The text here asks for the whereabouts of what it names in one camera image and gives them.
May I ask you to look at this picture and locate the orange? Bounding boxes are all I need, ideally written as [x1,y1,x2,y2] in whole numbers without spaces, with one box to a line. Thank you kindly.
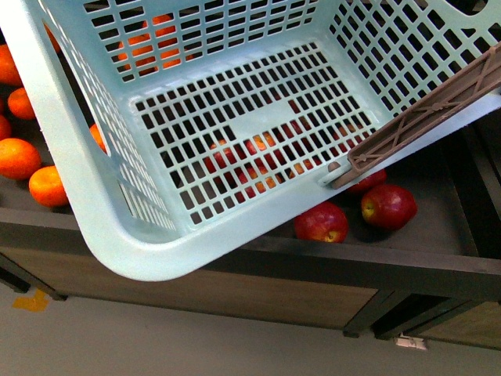
[1,138,41,180]
[7,87,36,121]
[28,165,69,208]

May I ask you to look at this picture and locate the red apple front right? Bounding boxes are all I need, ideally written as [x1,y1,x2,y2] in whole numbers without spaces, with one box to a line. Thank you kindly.
[361,184,418,231]

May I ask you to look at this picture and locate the orange top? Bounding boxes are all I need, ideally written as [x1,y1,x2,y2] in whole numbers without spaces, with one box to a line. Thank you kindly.
[7,87,36,121]

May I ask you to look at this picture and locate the red apple front bottom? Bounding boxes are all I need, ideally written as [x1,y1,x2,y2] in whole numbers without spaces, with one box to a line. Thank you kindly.
[294,201,348,243]

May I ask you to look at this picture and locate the dark wooden display stand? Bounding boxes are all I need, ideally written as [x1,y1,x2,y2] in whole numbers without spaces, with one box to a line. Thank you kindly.
[1,111,500,349]

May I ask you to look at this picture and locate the orange left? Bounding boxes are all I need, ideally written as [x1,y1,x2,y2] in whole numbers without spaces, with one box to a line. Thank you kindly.
[1,138,41,180]

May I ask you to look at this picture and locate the brown basket handle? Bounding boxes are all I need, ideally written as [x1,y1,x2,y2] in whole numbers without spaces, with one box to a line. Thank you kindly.
[319,44,500,188]

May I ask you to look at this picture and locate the red apple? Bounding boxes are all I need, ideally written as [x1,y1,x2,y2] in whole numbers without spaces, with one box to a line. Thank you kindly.
[361,184,418,231]
[294,201,348,243]

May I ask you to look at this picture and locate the orange front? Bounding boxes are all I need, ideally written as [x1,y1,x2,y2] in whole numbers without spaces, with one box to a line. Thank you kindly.
[28,165,69,208]

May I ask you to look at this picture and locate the light blue plastic basket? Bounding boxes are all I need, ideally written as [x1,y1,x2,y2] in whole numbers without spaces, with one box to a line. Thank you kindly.
[1,1,500,281]

